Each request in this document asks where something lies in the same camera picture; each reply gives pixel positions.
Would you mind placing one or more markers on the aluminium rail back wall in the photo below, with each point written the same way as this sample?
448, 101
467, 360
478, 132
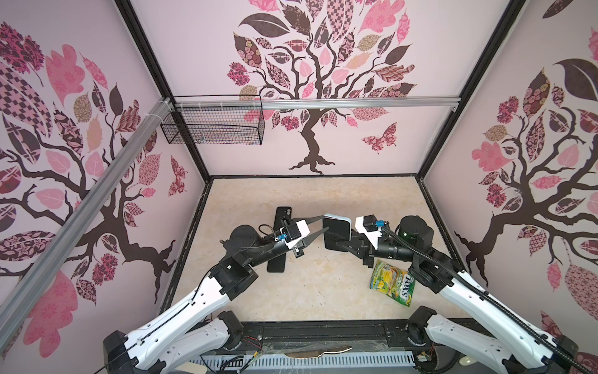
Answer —
406, 102

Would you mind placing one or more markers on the black phone case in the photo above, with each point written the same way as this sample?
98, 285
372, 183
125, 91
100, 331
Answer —
282, 215

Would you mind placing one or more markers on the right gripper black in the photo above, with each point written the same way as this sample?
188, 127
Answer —
364, 250

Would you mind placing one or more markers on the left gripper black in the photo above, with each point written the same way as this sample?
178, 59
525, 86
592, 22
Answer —
311, 238

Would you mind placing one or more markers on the white spoon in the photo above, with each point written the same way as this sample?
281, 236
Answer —
466, 361

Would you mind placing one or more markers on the black phone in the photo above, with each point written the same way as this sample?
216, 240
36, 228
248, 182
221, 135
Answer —
339, 231

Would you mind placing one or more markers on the aluminium rail left wall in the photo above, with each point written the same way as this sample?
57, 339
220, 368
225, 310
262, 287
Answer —
28, 291

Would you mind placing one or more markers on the white perforated cable tray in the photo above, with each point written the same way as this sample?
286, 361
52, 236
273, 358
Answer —
348, 360

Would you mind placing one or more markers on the green yellow candy bag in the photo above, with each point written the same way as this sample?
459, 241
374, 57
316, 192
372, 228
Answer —
393, 282

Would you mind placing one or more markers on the wooden knife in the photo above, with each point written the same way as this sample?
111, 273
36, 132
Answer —
319, 353

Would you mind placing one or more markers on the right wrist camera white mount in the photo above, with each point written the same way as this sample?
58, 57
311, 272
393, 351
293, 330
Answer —
371, 228

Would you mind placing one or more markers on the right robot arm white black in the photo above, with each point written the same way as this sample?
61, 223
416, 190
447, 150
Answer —
511, 344

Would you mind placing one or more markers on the black smartphone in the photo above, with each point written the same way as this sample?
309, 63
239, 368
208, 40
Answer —
277, 265

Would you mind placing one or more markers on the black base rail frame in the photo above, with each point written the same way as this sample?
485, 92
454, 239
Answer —
382, 335

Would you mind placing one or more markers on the black wire basket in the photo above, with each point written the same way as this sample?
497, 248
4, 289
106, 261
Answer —
224, 119

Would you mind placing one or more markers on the aluminium rail wall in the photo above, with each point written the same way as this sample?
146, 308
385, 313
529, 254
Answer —
406, 102
28, 291

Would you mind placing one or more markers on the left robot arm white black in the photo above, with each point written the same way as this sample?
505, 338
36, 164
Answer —
197, 323

